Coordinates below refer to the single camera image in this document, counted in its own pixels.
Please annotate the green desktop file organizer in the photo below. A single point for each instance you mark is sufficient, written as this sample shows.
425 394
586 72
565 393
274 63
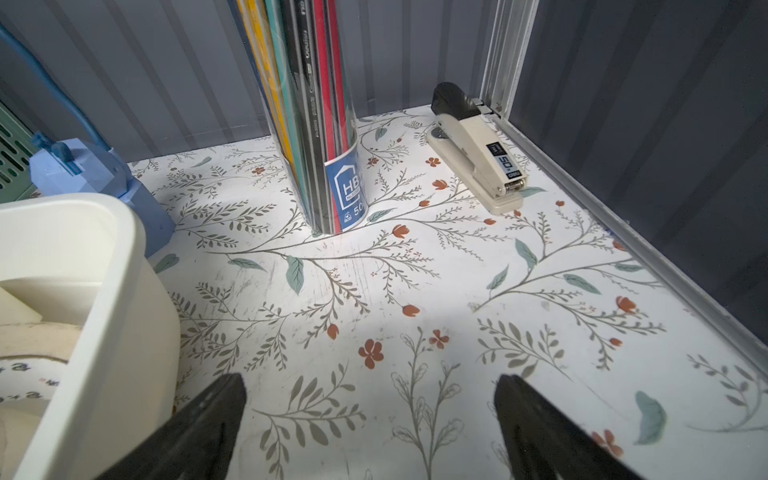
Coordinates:
16 152

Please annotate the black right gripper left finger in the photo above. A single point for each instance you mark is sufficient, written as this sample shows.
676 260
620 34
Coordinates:
196 443

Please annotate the masking tape roll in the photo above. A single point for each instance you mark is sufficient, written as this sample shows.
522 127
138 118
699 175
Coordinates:
49 340

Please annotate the white plastic storage box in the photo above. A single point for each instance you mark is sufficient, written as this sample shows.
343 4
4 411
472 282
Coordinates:
80 259

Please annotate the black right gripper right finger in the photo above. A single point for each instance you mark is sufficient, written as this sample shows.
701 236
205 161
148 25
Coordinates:
542 443

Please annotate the clear tube of coloured pencils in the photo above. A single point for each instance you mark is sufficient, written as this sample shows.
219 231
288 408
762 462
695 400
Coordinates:
295 51

